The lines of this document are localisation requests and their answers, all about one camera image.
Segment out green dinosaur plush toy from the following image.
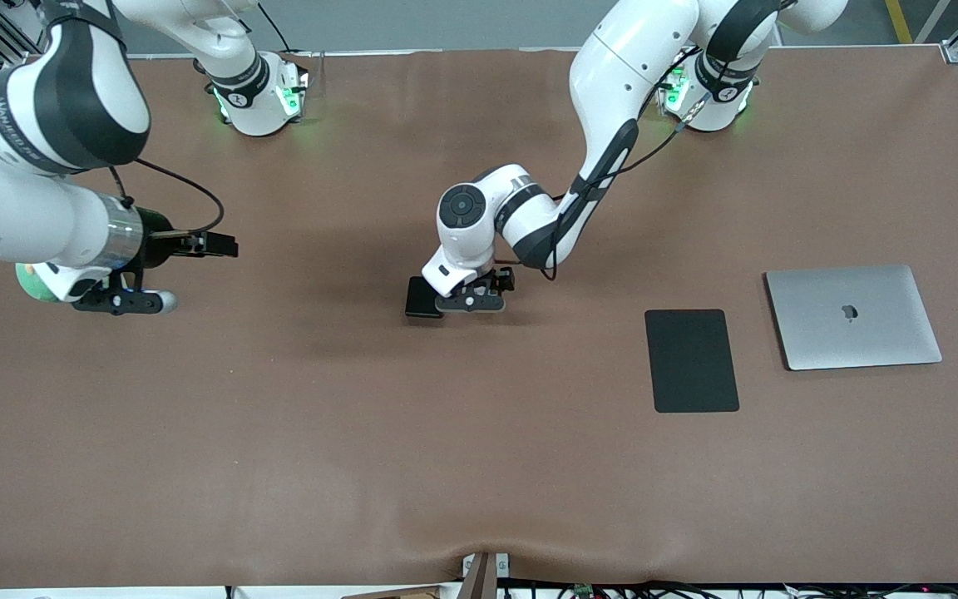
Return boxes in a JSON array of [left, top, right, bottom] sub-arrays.
[[15, 263, 56, 303]]

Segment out brown table cover mat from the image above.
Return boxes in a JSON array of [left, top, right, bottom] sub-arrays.
[[0, 46, 958, 587]]

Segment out left arm wrist black cable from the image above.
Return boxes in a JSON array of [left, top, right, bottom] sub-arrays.
[[546, 46, 717, 282]]

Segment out black cables under table edge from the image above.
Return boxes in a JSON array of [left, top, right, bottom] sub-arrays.
[[502, 581, 958, 599]]

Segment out arm wrist black cable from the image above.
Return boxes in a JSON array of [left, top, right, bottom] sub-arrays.
[[109, 156, 225, 236], [546, 46, 717, 282]]

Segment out small black phone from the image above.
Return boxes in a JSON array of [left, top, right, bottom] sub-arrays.
[[405, 277, 447, 319]]

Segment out table edge bracket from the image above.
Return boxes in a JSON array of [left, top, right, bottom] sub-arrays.
[[461, 552, 511, 599]]

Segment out silver laptop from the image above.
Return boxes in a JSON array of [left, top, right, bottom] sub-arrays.
[[764, 265, 943, 372]]

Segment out black mouse pad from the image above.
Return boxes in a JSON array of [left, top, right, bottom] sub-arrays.
[[644, 309, 740, 413]]

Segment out right arm base black cable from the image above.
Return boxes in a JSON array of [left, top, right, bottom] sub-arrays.
[[257, 0, 294, 55]]

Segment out right arm wrist black cable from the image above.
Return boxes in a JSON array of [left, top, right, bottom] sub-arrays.
[[109, 156, 225, 236]]

